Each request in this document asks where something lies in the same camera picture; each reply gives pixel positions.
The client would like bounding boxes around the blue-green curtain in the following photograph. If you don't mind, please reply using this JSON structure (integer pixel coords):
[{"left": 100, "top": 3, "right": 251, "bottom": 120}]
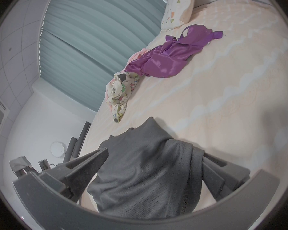
[{"left": 38, "top": 0, "right": 168, "bottom": 113}]

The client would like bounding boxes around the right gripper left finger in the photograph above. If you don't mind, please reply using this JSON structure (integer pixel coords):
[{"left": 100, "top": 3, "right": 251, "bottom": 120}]
[{"left": 40, "top": 148, "right": 109, "bottom": 203}]

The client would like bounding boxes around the black T-shirt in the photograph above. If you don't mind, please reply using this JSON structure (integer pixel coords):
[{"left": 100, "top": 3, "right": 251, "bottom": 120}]
[{"left": 86, "top": 116, "right": 206, "bottom": 221}]

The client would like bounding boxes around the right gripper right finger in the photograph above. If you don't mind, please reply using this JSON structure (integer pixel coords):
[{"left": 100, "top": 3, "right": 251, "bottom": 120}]
[{"left": 202, "top": 152, "right": 251, "bottom": 203}]

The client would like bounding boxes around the white printed pillow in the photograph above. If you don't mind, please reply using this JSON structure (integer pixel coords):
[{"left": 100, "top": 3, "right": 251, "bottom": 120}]
[{"left": 160, "top": 0, "right": 196, "bottom": 31}]

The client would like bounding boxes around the bed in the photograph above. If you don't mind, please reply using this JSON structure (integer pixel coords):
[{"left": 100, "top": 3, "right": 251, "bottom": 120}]
[{"left": 78, "top": 0, "right": 288, "bottom": 213}]

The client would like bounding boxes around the pink garment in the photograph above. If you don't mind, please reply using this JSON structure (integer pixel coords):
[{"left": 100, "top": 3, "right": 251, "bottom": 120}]
[{"left": 105, "top": 47, "right": 150, "bottom": 106}]

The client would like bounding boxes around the purple garment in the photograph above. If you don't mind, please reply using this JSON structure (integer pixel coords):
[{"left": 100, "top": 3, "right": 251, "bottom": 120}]
[{"left": 124, "top": 25, "right": 224, "bottom": 79}]

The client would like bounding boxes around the white printed garment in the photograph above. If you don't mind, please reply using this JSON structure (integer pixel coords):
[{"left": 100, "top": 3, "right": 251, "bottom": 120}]
[{"left": 106, "top": 71, "right": 144, "bottom": 124}]

